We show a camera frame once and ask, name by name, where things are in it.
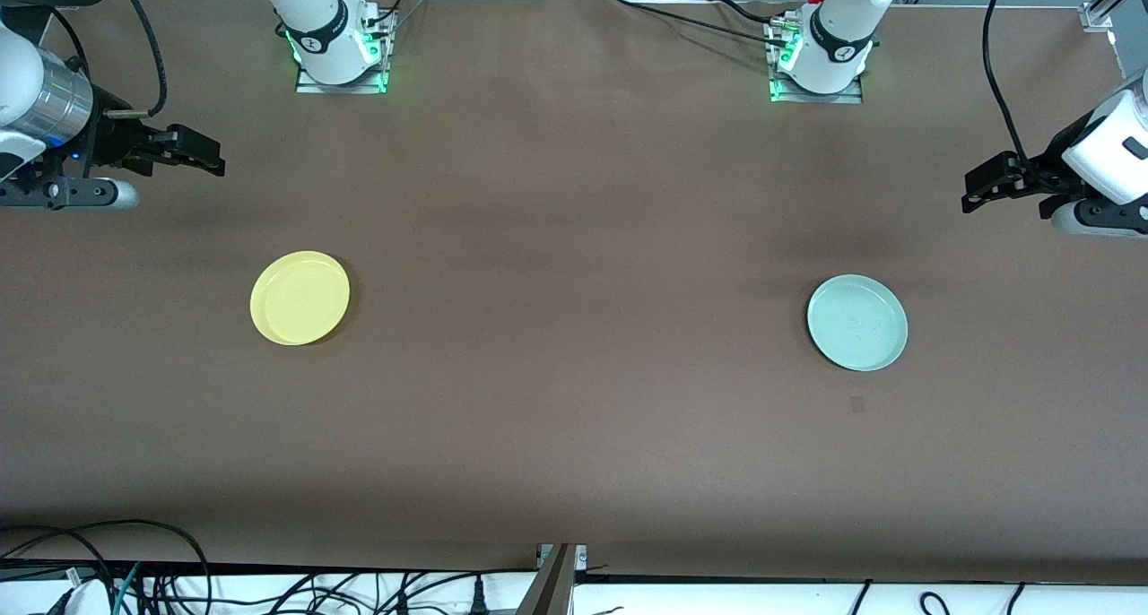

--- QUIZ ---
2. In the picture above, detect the yellow plate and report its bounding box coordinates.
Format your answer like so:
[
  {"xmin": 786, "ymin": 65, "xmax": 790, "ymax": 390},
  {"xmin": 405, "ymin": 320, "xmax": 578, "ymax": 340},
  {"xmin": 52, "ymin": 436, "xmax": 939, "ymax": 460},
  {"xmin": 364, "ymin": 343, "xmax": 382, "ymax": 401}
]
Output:
[{"xmin": 249, "ymin": 250, "xmax": 352, "ymax": 347}]

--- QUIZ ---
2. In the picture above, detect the pale green plate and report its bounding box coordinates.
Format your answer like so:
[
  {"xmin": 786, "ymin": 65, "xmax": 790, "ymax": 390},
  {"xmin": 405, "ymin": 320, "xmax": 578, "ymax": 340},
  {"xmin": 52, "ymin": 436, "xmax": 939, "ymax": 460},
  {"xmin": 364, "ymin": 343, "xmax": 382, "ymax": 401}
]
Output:
[{"xmin": 806, "ymin": 273, "xmax": 909, "ymax": 372}]

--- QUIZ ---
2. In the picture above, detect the brown table cover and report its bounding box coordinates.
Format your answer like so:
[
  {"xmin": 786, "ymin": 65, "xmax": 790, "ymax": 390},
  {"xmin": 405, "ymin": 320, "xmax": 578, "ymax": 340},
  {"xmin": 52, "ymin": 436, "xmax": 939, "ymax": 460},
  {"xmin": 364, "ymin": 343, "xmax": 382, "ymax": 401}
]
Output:
[{"xmin": 0, "ymin": 0, "xmax": 1148, "ymax": 573}]

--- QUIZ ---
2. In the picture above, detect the aluminium profile beam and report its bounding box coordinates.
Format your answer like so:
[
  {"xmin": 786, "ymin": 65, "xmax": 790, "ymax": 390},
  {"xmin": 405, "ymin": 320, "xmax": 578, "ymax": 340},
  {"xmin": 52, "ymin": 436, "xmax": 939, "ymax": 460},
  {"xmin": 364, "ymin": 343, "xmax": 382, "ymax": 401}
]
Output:
[{"xmin": 518, "ymin": 543, "xmax": 588, "ymax": 615}]

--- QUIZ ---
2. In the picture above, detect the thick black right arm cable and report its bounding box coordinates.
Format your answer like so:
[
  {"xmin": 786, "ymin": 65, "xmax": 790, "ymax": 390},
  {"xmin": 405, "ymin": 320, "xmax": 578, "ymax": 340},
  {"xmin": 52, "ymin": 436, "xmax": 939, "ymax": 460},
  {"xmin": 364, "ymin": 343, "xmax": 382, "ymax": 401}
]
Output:
[{"xmin": 103, "ymin": 0, "xmax": 170, "ymax": 119}]

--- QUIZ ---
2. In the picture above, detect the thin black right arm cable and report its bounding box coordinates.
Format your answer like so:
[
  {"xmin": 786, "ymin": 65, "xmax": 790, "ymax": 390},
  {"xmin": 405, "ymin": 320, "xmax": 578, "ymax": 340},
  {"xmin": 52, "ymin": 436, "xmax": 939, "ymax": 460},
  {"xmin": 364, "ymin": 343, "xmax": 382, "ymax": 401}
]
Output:
[{"xmin": 41, "ymin": 5, "xmax": 91, "ymax": 74}]

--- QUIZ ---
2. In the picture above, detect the aluminium frame corner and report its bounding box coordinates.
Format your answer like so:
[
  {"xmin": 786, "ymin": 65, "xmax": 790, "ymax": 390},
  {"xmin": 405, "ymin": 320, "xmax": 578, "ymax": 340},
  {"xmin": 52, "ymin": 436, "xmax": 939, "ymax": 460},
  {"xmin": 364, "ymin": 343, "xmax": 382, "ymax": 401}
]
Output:
[{"xmin": 1081, "ymin": 0, "xmax": 1148, "ymax": 33}]

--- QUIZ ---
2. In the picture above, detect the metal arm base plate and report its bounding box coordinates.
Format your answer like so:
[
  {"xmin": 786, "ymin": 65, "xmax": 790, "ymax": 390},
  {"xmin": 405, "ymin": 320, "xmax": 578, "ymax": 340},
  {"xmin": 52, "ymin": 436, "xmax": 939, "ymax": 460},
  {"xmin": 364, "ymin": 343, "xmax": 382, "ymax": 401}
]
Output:
[
  {"xmin": 765, "ymin": 19, "xmax": 866, "ymax": 105},
  {"xmin": 296, "ymin": 10, "xmax": 396, "ymax": 96}
]

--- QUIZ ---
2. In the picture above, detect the short black table cable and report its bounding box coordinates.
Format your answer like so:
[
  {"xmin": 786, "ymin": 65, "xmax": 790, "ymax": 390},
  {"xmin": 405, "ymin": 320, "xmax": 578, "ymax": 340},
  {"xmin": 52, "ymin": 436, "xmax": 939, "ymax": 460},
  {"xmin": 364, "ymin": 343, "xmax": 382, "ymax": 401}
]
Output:
[{"xmin": 713, "ymin": 0, "xmax": 783, "ymax": 22}]

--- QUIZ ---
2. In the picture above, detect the long black table cable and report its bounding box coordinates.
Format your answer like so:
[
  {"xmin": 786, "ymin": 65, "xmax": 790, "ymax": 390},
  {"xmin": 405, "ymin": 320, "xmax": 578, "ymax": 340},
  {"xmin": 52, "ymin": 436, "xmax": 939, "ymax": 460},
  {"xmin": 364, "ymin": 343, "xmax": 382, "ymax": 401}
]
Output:
[{"xmin": 613, "ymin": 0, "xmax": 795, "ymax": 47}]

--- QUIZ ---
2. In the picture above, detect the black looped cable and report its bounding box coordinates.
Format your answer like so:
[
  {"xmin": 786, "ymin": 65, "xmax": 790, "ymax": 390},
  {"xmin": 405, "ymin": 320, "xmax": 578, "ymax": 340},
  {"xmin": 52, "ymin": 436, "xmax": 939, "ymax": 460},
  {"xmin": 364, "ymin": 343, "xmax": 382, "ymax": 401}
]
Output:
[{"xmin": 0, "ymin": 518, "xmax": 213, "ymax": 615}]

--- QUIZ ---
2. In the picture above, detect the teal cable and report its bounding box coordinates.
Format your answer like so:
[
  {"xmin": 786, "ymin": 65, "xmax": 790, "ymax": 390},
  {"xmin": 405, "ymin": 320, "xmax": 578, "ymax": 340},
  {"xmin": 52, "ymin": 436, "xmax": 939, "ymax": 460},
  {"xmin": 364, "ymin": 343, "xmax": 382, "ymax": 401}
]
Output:
[{"xmin": 112, "ymin": 561, "xmax": 142, "ymax": 615}]

